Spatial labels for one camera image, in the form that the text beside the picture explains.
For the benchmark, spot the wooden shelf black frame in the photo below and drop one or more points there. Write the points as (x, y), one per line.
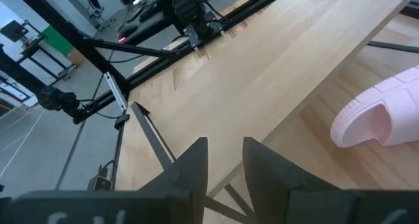
(262, 86)

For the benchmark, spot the cardboard box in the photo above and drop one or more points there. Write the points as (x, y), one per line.
(77, 57)

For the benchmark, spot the black computer mouse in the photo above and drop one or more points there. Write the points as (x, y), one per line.
(127, 30)

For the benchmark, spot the black office chair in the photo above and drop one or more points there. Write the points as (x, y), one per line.
(93, 3)

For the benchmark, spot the small black camera box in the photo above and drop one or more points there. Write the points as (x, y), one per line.
(101, 183)

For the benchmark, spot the silver aluminium bar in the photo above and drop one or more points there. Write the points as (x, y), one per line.
(114, 89)

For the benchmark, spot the small white round object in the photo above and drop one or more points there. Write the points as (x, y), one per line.
(137, 1)

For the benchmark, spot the black equipment stand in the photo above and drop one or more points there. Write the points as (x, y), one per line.
(36, 50)

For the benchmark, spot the black aluminium table frame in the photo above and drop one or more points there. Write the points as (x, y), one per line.
(65, 30)

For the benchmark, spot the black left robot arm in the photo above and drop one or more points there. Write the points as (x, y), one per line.
(154, 24)

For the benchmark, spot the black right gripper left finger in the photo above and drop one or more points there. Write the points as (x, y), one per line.
(188, 166)

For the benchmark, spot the green panel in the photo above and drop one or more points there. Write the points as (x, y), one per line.
(57, 40)

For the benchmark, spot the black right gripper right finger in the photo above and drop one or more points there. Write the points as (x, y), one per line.
(271, 178)

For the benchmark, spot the pink slide sandal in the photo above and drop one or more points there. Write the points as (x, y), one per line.
(376, 119)

